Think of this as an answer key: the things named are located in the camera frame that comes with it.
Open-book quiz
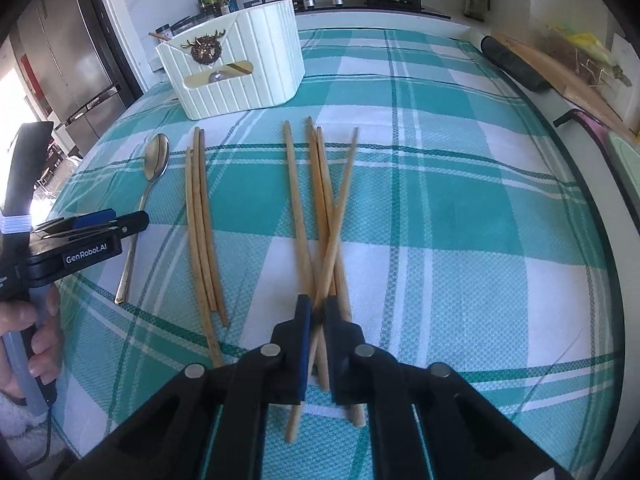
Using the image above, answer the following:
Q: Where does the stainless steel refrigerator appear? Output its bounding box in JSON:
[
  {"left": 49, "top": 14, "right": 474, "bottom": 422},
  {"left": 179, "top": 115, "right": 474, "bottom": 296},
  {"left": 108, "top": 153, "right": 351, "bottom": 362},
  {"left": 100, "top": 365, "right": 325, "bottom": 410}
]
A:
[{"left": 10, "top": 0, "right": 133, "bottom": 146}]

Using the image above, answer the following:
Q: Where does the teal plaid tablecloth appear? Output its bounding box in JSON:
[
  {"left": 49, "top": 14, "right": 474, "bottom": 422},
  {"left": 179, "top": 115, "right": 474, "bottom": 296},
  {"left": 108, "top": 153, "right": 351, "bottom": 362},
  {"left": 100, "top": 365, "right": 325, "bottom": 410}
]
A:
[{"left": 47, "top": 27, "right": 628, "bottom": 480}]

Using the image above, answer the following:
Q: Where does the pale green container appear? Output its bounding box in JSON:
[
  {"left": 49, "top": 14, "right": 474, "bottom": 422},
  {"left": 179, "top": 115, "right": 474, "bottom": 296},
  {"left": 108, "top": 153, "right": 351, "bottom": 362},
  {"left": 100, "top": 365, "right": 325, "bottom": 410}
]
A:
[{"left": 605, "top": 132, "right": 640, "bottom": 201}]

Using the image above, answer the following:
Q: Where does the wooden cutting board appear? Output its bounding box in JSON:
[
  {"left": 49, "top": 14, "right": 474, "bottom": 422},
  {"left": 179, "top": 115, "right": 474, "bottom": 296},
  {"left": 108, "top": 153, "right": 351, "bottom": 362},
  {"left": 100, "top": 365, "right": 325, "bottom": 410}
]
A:
[{"left": 492, "top": 30, "right": 631, "bottom": 136}]

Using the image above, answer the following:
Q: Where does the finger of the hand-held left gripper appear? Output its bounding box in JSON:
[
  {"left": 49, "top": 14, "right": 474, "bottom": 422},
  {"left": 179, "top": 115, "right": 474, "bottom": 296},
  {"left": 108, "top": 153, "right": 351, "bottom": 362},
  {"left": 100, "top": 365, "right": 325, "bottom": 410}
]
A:
[
  {"left": 42, "top": 209, "right": 118, "bottom": 236},
  {"left": 75, "top": 211, "right": 150, "bottom": 243}
]

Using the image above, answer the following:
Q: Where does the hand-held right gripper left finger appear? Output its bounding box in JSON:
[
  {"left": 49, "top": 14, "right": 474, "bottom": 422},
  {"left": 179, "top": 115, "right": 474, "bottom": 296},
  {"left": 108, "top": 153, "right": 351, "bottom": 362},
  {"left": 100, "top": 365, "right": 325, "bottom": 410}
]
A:
[{"left": 65, "top": 294, "right": 313, "bottom": 480}]

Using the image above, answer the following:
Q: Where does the person's left hand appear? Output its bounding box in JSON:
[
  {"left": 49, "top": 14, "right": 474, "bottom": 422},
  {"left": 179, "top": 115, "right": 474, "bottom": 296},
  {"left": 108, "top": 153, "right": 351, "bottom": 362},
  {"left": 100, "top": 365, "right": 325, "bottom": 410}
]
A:
[{"left": 0, "top": 285, "right": 63, "bottom": 401}]

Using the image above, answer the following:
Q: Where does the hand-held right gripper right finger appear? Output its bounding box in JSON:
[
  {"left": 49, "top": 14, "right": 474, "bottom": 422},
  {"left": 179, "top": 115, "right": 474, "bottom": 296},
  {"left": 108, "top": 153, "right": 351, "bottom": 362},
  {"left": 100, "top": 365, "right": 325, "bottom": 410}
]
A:
[{"left": 324, "top": 296, "right": 571, "bottom": 480}]

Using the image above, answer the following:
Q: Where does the black gas stove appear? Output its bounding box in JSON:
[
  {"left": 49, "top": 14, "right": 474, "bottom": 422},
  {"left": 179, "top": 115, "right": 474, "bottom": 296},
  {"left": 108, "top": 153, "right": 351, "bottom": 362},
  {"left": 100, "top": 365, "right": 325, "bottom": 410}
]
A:
[{"left": 242, "top": 0, "right": 453, "bottom": 21}]

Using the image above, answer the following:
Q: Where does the white ribbed utensil holder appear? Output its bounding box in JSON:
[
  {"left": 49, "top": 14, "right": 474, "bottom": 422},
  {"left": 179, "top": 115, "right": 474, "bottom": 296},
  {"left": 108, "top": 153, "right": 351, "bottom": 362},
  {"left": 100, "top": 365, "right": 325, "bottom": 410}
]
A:
[{"left": 155, "top": 0, "right": 307, "bottom": 121}]

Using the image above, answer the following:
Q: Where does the bag of dried goods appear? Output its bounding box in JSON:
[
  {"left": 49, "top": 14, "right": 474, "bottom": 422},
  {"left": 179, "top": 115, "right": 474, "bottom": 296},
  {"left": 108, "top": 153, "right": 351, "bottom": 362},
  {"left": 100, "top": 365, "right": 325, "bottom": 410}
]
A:
[{"left": 537, "top": 22, "right": 626, "bottom": 86}]

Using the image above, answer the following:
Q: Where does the black cylindrical roll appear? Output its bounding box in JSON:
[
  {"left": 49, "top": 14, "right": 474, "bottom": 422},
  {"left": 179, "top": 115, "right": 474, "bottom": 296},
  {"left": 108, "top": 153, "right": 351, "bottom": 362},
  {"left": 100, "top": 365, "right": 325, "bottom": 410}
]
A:
[{"left": 480, "top": 35, "right": 551, "bottom": 92}]

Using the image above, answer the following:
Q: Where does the metal spoon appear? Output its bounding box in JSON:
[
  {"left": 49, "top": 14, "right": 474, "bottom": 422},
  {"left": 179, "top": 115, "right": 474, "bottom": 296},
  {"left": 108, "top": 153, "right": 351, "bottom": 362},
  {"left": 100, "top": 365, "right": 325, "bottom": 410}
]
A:
[{"left": 114, "top": 133, "right": 171, "bottom": 306}]

